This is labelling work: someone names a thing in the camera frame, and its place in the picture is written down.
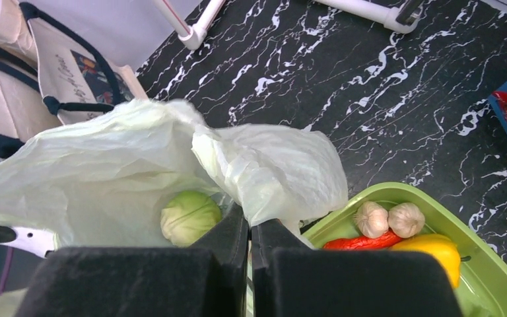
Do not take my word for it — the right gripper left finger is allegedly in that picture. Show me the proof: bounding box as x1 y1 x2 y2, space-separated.
17 205 250 316

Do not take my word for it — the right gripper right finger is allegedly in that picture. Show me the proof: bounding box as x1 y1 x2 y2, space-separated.
251 219 462 316

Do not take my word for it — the green cabbage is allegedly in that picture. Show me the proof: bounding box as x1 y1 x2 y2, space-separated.
160 191 222 247

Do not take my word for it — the translucent white plastic bag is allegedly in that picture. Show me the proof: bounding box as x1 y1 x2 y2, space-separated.
0 100 349 316

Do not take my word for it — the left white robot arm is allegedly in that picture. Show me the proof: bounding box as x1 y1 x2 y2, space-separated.
0 226 57 258

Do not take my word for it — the beige canvas tote bag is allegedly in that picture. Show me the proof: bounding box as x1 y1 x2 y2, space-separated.
0 1 147 159

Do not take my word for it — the garlic bulb lower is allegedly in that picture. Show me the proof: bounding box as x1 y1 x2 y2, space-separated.
354 201 389 238

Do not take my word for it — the garlic bulb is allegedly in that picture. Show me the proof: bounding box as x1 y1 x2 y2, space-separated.
388 202 425 238
354 201 389 238

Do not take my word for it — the red chili pepper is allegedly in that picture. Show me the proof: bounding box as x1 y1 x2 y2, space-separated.
322 230 403 250

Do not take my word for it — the garlic bulb upper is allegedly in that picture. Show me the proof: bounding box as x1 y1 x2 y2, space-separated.
388 202 425 238

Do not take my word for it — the yellow bell pepper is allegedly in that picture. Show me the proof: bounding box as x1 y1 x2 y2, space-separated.
389 234 461 289

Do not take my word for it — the green plastic tray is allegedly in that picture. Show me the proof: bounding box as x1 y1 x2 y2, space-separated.
303 182 507 316

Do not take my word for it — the white pvc pipe frame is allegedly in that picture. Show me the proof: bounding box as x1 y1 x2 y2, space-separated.
152 1 424 52

